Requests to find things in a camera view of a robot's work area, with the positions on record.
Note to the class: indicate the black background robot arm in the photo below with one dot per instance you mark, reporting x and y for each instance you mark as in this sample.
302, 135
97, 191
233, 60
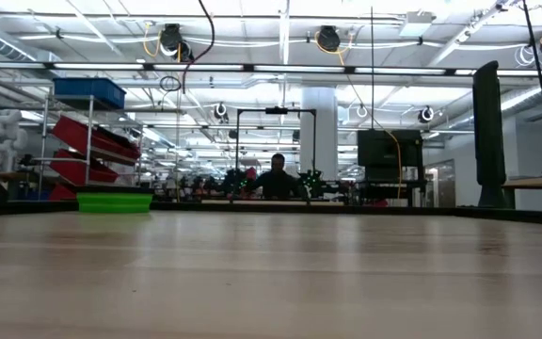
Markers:
313, 181

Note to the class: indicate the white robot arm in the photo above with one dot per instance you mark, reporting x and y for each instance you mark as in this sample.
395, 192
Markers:
5, 136

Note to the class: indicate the person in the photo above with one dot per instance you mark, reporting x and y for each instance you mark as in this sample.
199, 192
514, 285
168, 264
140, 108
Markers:
275, 183

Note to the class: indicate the white building column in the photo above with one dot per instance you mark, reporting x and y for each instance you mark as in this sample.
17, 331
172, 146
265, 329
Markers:
320, 132

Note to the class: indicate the long ceiling light strip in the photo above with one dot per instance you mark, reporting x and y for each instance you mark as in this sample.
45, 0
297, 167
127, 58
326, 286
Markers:
299, 69

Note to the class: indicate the black monitor cart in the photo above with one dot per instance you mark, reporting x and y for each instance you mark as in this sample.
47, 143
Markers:
384, 150

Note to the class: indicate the green square container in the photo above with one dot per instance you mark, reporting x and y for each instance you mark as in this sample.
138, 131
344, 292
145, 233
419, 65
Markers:
113, 203

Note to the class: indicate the red storage bin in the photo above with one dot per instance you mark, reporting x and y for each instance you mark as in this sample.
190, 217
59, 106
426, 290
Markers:
83, 134
61, 193
73, 169

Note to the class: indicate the blue storage bin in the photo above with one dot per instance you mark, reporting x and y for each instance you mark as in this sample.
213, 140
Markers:
90, 89

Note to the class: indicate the wooden top workbench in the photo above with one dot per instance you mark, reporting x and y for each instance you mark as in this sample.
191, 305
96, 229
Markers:
534, 182

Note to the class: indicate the black gantry frame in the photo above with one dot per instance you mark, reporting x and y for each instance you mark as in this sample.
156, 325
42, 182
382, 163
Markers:
275, 111

